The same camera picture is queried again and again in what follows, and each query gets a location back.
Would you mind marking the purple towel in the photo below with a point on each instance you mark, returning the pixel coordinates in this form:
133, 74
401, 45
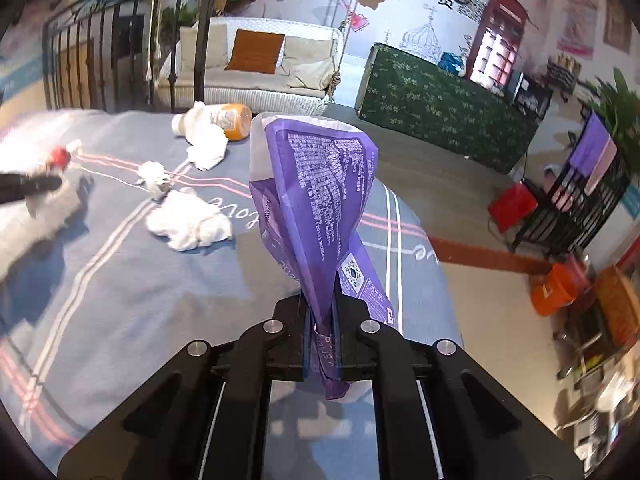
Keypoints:
587, 145

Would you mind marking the beige cushion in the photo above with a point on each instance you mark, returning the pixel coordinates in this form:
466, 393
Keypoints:
200, 50
305, 60

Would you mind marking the green potted plant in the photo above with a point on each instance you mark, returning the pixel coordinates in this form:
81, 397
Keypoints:
620, 105

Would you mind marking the crumpled white face mask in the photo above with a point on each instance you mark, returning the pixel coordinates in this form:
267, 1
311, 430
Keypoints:
155, 180

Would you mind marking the crumpled white tissue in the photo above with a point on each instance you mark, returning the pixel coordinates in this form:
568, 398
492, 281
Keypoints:
207, 142

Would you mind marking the black iron bed frame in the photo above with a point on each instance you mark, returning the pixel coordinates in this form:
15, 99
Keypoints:
206, 50

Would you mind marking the small red white scrap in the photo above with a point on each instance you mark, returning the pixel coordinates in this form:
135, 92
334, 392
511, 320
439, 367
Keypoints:
60, 156

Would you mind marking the brown patterned case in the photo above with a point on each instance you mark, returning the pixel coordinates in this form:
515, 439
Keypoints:
620, 305

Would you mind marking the orange bucket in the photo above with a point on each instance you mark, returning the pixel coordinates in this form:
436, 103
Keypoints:
557, 292

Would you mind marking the orange juice plastic bottle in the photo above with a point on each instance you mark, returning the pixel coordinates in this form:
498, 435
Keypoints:
235, 120

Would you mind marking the blue bag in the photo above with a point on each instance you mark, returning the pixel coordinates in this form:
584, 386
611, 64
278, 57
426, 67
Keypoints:
452, 63

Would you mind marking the black metal rack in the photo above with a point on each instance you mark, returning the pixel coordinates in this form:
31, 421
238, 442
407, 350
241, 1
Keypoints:
560, 210

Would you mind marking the red bag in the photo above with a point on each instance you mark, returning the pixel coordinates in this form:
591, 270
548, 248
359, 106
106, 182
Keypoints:
512, 207

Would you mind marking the grey striped bed sheet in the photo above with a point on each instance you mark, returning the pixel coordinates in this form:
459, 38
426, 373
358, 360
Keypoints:
125, 310

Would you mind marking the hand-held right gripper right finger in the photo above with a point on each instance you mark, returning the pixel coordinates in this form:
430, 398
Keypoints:
352, 350

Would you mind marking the orange cushion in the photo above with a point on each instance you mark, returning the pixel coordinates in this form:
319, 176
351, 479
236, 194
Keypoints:
255, 51

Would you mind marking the black display box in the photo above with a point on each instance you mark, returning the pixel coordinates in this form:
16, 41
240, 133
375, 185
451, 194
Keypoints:
530, 97

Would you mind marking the white wicker swing sofa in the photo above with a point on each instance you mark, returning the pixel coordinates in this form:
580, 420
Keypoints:
250, 95

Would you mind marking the green floral covered counter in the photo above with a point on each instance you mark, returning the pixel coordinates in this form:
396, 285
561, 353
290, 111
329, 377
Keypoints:
440, 105

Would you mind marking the red telephone booth cabinet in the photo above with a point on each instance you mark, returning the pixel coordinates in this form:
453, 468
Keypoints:
505, 2

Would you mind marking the purple snack packet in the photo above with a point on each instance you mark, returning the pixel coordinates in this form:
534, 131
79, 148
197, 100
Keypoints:
310, 185

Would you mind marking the large printed wall poster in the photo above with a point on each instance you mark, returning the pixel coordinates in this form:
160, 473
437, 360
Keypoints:
310, 0

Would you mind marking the pink towel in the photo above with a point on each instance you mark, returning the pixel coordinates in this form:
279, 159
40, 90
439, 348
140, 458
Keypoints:
606, 165

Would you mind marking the pink beauty wall poster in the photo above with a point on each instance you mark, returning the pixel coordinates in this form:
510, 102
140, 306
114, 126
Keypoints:
577, 15

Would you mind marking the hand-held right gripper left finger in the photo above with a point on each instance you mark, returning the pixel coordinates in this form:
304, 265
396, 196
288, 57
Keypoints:
297, 350

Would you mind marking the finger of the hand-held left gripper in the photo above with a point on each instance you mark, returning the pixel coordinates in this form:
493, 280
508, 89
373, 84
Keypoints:
30, 186

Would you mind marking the black wall basket shelf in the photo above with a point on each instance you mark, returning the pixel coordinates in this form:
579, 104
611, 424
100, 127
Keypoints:
562, 74

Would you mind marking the brown tower wall poster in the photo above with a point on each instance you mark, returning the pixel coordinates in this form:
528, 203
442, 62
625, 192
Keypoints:
616, 22

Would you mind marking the crumpled white napkin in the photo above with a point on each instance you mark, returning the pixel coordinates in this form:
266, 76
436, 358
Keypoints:
187, 222

